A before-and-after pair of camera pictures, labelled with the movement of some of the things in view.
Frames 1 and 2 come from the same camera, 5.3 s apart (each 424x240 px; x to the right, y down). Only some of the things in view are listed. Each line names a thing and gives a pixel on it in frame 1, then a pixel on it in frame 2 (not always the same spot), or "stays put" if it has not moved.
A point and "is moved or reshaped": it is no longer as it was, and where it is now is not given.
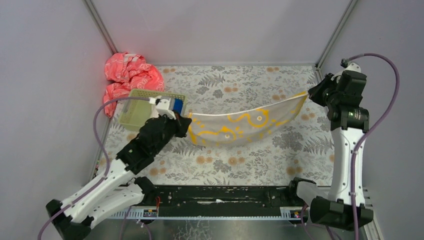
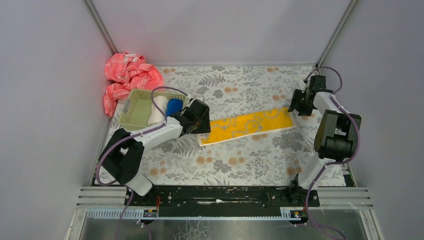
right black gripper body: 320,91 → 301,103
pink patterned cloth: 125,71 stays put
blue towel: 177,105 stays put
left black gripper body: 180,125 → 199,118
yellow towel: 217,129 is moved or reshaped
